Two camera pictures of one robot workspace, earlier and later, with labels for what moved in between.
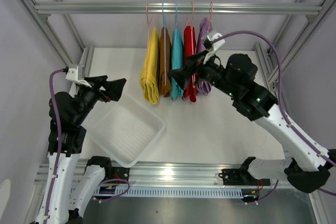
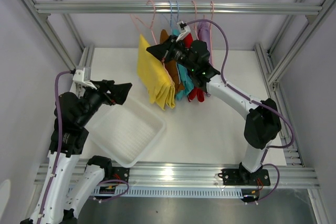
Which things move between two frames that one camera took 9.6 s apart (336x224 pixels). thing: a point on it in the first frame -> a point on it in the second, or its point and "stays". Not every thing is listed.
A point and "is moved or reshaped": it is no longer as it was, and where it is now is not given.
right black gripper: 182,76 -> 165,49
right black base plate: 241,177 stays
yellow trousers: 149,78 is moved or reshaped
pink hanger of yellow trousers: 148,22 -> 168,74
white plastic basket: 123,130 stays
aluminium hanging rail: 176,8 stays
